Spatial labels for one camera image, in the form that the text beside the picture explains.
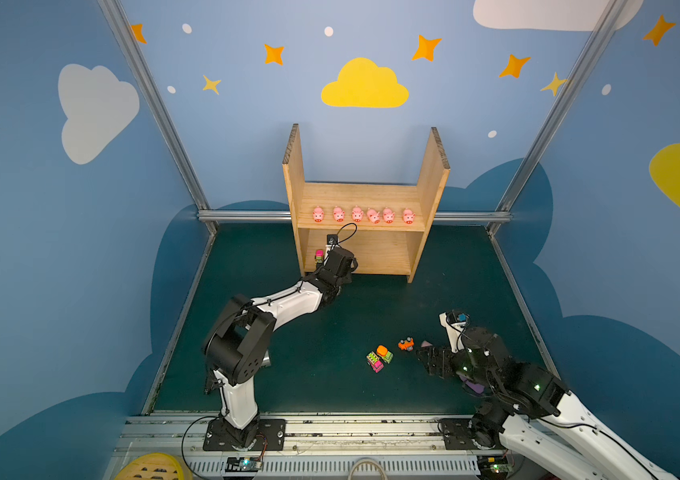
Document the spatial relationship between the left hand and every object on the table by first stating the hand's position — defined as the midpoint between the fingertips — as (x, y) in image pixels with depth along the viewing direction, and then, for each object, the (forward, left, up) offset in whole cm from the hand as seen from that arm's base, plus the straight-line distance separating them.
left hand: (342, 261), depth 94 cm
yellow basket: (-54, +43, -10) cm, 70 cm away
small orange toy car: (-23, -20, -11) cm, 32 cm away
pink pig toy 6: (+4, +7, +17) cm, 18 cm away
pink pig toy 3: (+3, -9, +17) cm, 19 cm away
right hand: (-29, -23, +3) cm, 37 cm away
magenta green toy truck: (-29, -10, -10) cm, 32 cm away
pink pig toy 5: (+4, +1, +17) cm, 17 cm away
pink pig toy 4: (+4, -4, +17) cm, 18 cm away
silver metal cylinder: (-29, +21, -10) cm, 37 cm away
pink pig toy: (+4, -19, +17) cm, 25 cm away
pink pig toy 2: (+4, -13, +17) cm, 21 cm away
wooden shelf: (+1, -12, +15) cm, 19 cm away
